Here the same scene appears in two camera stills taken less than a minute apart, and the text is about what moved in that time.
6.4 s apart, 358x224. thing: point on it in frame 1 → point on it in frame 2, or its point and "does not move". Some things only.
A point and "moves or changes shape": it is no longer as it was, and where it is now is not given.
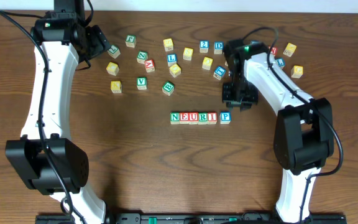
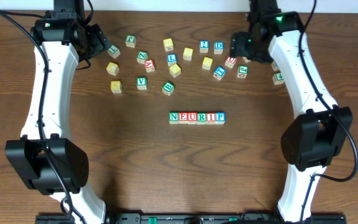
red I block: (212, 117) does not move
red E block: (184, 117) does not move
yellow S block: (188, 53) does not move
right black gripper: (239, 96) → (239, 45)
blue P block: (225, 117) moves or changes shape
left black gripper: (97, 42) does not move
